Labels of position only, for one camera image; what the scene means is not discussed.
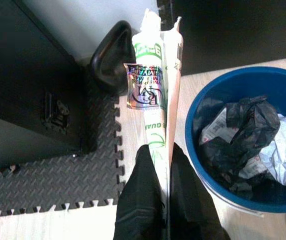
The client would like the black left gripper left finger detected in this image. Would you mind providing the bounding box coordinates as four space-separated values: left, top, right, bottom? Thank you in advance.
112 144 169 240

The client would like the black case with latch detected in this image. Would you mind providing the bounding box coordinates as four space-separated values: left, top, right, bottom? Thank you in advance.
0 0 101 156

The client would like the blue plastic waste bin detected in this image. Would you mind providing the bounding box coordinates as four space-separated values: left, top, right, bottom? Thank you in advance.
184 66 286 216

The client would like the black foam puzzle mat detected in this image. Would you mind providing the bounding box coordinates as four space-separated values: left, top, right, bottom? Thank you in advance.
0 82 126 218

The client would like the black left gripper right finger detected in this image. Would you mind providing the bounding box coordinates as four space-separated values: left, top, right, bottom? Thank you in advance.
169 142 231 240

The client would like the dark furniture panel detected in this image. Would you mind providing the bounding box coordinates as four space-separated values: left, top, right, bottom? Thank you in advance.
157 0 286 76

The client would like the black plastic bag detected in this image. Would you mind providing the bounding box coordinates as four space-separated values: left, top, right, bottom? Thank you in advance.
199 94 281 198

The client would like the white printed paper scrap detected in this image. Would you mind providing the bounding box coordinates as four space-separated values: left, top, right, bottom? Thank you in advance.
199 107 239 146

